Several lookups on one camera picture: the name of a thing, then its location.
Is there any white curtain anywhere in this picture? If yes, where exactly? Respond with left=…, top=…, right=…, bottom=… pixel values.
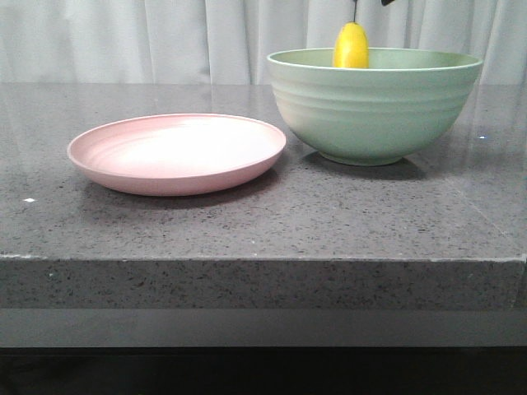
left=1, top=1, right=526, bottom=85

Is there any yellow banana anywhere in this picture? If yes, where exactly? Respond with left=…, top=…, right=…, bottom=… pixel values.
left=332, top=21, right=369, bottom=68

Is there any green bowl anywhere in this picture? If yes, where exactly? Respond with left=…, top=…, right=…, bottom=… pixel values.
left=268, top=48, right=483, bottom=165

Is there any pink plate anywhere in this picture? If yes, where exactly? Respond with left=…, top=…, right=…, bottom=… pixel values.
left=68, top=114, right=287, bottom=197

